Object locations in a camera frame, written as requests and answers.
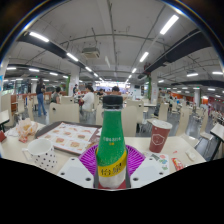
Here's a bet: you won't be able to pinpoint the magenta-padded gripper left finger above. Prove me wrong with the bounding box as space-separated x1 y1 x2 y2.
57 143 101 190

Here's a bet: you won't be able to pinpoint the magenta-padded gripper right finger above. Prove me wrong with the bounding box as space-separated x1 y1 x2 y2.
124 143 169 190

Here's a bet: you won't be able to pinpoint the green-labelled clear drink bottle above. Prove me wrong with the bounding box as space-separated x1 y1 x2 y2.
95 94 129 190

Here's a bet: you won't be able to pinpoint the colourful sticker leaflet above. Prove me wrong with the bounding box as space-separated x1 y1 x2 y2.
143 151 171 177

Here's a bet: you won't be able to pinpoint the dark food tray with liner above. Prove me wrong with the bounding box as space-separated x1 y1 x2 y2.
34 121 103 156

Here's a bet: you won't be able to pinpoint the red paper cup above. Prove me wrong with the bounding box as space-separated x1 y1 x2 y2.
148 119 173 154

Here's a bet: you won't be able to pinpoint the small red sauce packet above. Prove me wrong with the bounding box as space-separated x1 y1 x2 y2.
170 157 185 172

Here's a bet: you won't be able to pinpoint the white black-dotted mug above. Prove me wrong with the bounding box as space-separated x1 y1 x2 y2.
21 138 58 172

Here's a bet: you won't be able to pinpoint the small white sachet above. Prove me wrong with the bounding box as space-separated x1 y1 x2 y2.
184 149 199 163

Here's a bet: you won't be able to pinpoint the person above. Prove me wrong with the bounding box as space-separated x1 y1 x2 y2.
110 85 122 98
79 84 96 113
35 78 48 118
49 86 63 105

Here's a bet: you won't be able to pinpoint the white cafeteria table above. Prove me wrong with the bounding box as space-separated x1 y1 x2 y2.
0 109 11 134
209 122 224 161

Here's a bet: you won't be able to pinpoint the ceiling air conditioner unit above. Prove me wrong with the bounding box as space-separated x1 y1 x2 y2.
81 46 102 60

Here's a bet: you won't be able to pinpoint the ceiling strip lights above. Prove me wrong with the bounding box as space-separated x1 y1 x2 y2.
4 13 224 93

